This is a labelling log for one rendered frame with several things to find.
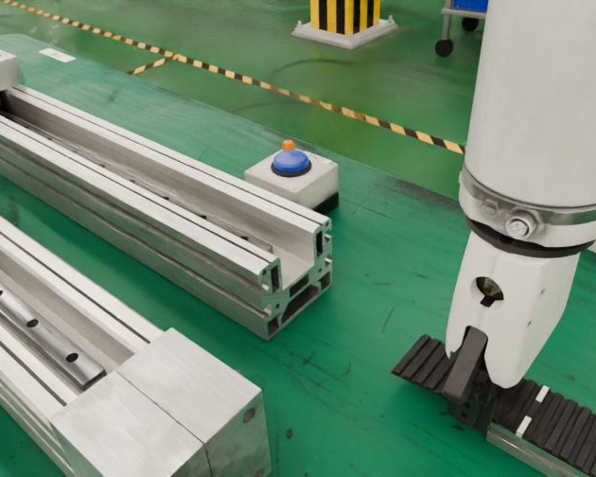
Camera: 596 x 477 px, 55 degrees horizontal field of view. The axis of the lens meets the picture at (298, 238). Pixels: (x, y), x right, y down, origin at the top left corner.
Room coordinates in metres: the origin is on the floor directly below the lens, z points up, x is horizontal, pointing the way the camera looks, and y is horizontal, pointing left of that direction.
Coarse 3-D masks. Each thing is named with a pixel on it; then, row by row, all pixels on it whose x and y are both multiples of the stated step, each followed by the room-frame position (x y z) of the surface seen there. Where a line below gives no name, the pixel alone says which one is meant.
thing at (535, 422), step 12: (540, 396) 0.26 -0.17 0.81; (552, 396) 0.26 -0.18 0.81; (528, 408) 0.25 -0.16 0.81; (540, 408) 0.25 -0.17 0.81; (552, 408) 0.25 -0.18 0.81; (528, 420) 0.24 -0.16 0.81; (540, 420) 0.24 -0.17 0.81; (552, 420) 0.24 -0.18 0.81; (516, 432) 0.23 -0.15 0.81; (528, 432) 0.23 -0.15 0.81; (540, 432) 0.23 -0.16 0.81; (540, 444) 0.22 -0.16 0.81
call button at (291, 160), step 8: (280, 152) 0.58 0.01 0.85; (288, 152) 0.58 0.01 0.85; (296, 152) 0.58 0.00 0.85; (280, 160) 0.57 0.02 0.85; (288, 160) 0.57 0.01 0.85; (296, 160) 0.56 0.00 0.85; (304, 160) 0.56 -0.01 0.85; (280, 168) 0.56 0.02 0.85; (288, 168) 0.55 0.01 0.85; (296, 168) 0.55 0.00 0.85
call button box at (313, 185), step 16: (272, 160) 0.59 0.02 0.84; (320, 160) 0.58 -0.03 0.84; (256, 176) 0.56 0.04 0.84; (272, 176) 0.55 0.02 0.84; (288, 176) 0.55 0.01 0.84; (304, 176) 0.55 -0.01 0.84; (320, 176) 0.55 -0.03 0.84; (336, 176) 0.57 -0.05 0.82; (272, 192) 0.54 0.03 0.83; (288, 192) 0.52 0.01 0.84; (304, 192) 0.53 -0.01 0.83; (320, 192) 0.55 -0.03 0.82; (336, 192) 0.58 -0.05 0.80; (320, 208) 0.55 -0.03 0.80
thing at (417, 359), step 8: (424, 336) 0.33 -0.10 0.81; (416, 344) 0.32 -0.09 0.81; (424, 344) 0.32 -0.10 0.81; (432, 344) 0.32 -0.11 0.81; (440, 344) 0.32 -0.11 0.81; (408, 352) 0.32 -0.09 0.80; (416, 352) 0.32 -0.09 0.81; (424, 352) 0.31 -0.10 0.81; (432, 352) 0.31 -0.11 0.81; (400, 360) 0.31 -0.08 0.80; (408, 360) 0.31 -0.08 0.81; (416, 360) 0.31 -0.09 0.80; (424, 360) 0.31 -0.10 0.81; (400, 368) 0.30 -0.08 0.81; (408, 368) 0.30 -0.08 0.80; (416, 368) 0.30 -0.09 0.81; (400, 376) 0.29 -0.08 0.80; (408, 376) 0.29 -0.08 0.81; (416, 376) 0.29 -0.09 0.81
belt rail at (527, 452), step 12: (492, 432) 0.25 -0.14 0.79; (504, 432) 0.24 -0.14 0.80; (504, 444) 0.24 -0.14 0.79; (516, 444) 0.24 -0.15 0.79; (528, 444) 0.23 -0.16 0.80; (516, 456) 0.23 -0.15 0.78; (528, 456) 0.23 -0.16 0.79; (540, 456) 0.23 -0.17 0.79; (552, 456) 0.22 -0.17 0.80; (540, 468) 0.22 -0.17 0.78; (552, 468) 0.22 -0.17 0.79; (564, 468) 0.21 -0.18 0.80
